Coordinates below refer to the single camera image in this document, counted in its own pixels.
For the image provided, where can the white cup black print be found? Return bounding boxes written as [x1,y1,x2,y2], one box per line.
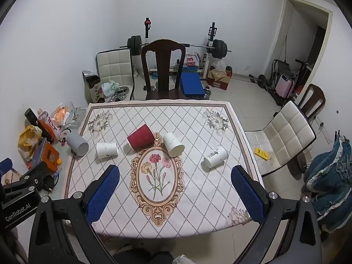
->
[96,142,119,159]
[203,145,229,169]

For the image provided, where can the blue cloth bundle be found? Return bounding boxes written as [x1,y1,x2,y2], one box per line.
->
[305,135,352,231]

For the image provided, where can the weight bench rack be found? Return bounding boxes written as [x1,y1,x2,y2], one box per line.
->
[143,17,219,79]

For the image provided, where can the black plug adapter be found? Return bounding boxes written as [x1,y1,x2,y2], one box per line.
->
[38,174,57,193]

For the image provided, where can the metal dish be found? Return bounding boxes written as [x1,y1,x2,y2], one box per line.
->
[110,86,130,101]

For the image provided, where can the red cup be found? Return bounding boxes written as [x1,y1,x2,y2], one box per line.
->
[127,124,155,152]

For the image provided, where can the white padded chair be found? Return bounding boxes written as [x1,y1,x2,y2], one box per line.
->
[95,48,136,101]
[244,101,317,178]

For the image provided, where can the dark wooden chair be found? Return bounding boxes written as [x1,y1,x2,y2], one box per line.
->
[141,39,187,101]
[296,84,326,121]

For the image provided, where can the floral printed tablecloth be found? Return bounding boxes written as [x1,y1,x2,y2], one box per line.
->
[63,99,264,240]

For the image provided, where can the black folding cart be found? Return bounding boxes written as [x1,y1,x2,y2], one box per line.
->
[271,59,292,88]

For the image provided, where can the pink suitcase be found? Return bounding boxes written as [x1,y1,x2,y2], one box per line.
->
[275,74,295,98]

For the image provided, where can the orange snack packet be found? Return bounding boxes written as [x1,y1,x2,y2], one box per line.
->
[51,103,69,124]

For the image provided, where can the blue bench pad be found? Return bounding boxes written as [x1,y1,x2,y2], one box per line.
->
[180,72,205,97]

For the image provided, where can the brown printed carton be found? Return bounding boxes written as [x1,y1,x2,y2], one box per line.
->
[82,70,105,104]

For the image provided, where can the yellow plastic bag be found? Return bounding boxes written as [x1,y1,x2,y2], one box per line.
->
[18,125,43,161]

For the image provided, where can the long barbell black weights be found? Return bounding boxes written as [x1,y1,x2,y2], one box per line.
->
[120,35,232,60]

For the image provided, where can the orange plastic case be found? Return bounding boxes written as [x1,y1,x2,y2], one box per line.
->
[27,137,62,174]

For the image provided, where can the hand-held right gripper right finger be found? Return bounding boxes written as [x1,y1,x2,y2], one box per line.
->
[230,165,323,264]

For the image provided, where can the white power strip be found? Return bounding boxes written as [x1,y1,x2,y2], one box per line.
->
[313,115,334,145]

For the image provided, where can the glass ashtray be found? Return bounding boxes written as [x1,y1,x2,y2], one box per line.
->
[65,107,87,128]

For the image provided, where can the short barbell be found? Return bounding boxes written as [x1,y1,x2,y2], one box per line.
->
[249,74,267,88]

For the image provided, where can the green white plastic bag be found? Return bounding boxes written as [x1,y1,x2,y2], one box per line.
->
[102,80,120,96]

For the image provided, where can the black orange tool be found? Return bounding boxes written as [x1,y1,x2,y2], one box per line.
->
[25,108,59,143]

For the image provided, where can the cardboard box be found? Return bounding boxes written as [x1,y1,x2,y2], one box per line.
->
[206,65,233,91]

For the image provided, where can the red printed plastic bag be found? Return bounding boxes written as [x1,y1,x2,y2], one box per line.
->
[183,53,201,68]

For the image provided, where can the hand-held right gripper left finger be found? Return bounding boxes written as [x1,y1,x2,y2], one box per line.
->
[28,164,121,264]

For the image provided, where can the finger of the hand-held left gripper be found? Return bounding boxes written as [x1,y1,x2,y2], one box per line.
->
[0,158,14,180]
[5,162,47,196]

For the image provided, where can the grey cup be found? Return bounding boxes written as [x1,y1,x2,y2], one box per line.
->
[66,131,89,157]

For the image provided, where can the white speckled cup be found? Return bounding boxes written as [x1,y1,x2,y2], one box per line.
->
[163,132,184,157]

